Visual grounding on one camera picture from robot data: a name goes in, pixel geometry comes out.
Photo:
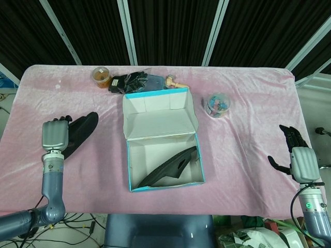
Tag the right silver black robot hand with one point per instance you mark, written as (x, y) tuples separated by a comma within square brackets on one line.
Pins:
[(305, 165)]

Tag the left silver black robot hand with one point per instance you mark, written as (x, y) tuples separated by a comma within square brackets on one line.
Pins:
[(54, 135)]

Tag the black rubber slipper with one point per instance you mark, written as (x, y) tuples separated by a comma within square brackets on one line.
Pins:
[(168, 168), (82, 129)]

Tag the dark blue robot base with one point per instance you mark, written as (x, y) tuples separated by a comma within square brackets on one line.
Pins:
[(157, 232)]

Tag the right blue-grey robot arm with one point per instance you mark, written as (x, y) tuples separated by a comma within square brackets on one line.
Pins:
[(314, 209)]

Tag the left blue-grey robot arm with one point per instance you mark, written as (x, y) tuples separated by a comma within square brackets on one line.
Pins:
[(53, 186)]

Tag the blue cardboard shoe box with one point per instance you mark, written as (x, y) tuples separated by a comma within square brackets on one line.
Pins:
[(157, 124)]

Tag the pink velvet tablecloth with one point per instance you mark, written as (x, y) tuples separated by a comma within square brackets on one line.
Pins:
[(232, 168)]

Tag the clear jar with orange contents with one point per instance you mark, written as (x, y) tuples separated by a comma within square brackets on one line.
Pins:
[(101, 77)]

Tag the white plastic cover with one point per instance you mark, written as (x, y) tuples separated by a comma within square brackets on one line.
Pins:
[(292, 239)]

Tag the crumpled white green packaging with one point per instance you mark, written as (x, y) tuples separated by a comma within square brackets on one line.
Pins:
[(248, 236)]

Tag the black gloves in plastic bag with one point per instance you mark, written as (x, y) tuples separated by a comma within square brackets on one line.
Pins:
[(129, 82)]

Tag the clear jar of coloured clips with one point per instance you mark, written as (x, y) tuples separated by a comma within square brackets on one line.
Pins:
[(217, 106)]

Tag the beige wooden toy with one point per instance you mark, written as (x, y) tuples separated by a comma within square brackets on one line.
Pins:
[(172, 82)]

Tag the black curtain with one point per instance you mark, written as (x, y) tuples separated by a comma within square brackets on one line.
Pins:
[(170, 28)]

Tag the white metal frame post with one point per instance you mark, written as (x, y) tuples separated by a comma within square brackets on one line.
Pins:
[(214, 33), (307, 44), (62, 33), (128, 31)]

